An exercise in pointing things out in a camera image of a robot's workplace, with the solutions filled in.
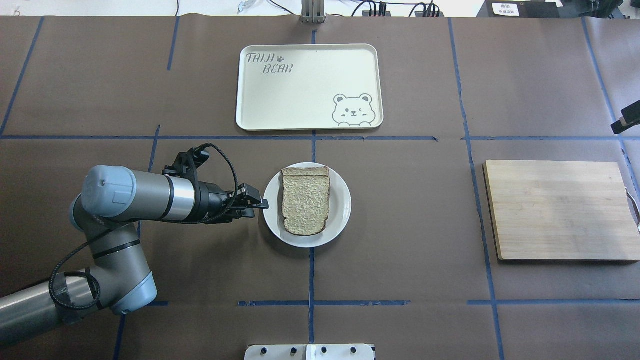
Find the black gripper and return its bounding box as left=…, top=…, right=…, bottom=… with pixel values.
left=193, top=181, right=270, bottom=224

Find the brown bread slice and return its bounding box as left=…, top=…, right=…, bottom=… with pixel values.
left=281, top=175, right=330, bottom=237

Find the white round plate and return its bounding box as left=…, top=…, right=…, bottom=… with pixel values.
left=263, top=162, right=352, bottom=248

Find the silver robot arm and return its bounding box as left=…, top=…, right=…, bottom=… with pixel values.
left=1, top=165, right=269, bottom=348

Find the bread slice on plate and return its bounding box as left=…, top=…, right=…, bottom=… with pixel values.
left=280, top=166, right=329, bottom=178

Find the cream bear serving tray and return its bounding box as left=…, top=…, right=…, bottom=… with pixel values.
left=235, top=43, right=384, bottom=132

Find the light wooden cutting board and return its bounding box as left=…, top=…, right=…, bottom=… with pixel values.
left=483, top=159, right=640, bottom=262

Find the black rectangular box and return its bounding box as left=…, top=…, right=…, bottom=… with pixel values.
left=476, top=0, right=560, bottom=19

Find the aluminium frame post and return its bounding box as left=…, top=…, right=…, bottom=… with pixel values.
left=300, top=0, right=327, bottom=24

